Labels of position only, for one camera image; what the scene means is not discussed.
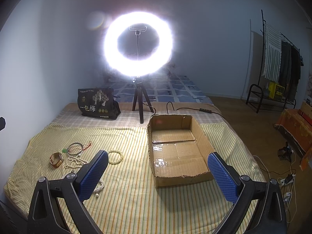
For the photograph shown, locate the blue patterned bed sheet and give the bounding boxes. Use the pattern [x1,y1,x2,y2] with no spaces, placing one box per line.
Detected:
[106,74,213,104]

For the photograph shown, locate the black clothes rack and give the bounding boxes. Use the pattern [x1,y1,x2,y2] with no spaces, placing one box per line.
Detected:
[245,15,303,113]

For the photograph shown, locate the white power strip with cables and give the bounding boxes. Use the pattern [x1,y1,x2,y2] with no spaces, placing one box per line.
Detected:
[253,154,298,223]

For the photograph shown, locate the white ring light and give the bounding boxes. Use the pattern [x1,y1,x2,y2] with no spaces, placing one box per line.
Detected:
[103,12,174,77]

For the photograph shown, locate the orange cloth covered stand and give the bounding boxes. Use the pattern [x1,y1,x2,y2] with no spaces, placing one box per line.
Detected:
[274,101,311,171]

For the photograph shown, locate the green jade pendant red cord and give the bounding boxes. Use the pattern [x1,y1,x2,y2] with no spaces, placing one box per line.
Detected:
[61,140,93,154]

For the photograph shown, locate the yellow striped cloth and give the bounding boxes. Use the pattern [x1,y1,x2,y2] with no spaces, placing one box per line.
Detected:
[3,121,267,234]

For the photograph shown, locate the black power cable with switch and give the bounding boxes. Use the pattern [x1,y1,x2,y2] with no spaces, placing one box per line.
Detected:
[146,101,225,120]

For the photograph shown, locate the dark hanging clothes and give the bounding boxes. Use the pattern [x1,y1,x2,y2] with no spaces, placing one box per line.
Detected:
[279,41,304,101]

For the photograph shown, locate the brown cardboard box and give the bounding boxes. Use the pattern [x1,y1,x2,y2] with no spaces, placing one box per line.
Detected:
[147,115,215,188]

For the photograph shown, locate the cream bead bracelet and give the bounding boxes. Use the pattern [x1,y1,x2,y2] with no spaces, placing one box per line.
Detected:
[107,150,124,165]

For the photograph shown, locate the white striped hanging garment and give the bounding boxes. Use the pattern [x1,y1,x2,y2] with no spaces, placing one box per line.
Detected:
[262,22,282,82]

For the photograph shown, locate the black printed snack bag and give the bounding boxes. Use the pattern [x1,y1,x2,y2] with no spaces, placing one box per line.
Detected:
[77,88,121,120]

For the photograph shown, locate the black device on floor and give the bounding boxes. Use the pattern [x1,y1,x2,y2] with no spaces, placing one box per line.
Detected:
[278,142,293,163]

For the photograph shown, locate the small pearl strand necklace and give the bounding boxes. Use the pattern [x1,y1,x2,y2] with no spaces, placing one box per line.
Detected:
[64,156,89,170]

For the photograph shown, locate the black tripod stand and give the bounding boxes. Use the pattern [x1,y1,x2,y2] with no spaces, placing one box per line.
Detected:
[132,77,155,124]

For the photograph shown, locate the yellow crate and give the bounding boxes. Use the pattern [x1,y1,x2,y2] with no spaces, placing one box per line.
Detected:
[268,81,285,100]

